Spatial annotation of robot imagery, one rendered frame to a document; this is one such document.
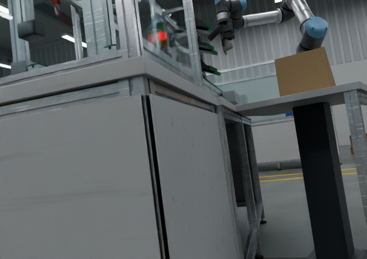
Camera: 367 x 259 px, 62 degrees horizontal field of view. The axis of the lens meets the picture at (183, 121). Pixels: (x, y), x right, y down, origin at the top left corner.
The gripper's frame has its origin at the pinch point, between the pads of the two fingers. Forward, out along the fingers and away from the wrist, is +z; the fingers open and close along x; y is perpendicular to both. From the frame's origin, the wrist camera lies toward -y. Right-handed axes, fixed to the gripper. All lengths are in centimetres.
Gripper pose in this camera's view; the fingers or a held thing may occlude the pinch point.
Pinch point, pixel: (224, 53)
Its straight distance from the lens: 194.9
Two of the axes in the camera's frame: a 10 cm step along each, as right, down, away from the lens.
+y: 9.5, -1.5, -2.8
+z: 1.3, 9.9, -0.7
